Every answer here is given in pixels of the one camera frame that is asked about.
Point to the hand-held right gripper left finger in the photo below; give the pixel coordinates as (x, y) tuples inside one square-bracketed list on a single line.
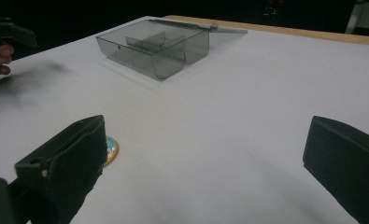
[(70, 161)]

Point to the white stand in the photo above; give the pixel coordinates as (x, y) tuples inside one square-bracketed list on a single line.
[(364, 15)]

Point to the clear grey plastic box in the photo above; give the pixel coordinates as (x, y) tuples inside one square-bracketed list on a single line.
[(160, 49)]

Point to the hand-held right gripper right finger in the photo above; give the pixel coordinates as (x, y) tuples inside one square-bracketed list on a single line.
[(344, 165)]

